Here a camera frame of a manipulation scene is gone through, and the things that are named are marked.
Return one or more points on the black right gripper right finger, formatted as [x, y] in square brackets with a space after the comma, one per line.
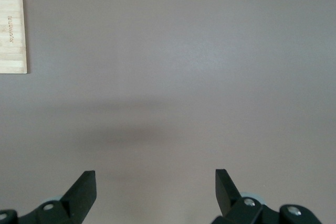
[228, 197]

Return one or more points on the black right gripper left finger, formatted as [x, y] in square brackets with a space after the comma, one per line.
[78, 197]

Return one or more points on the bamboo cutting board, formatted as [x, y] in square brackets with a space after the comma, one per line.
[13, 24]

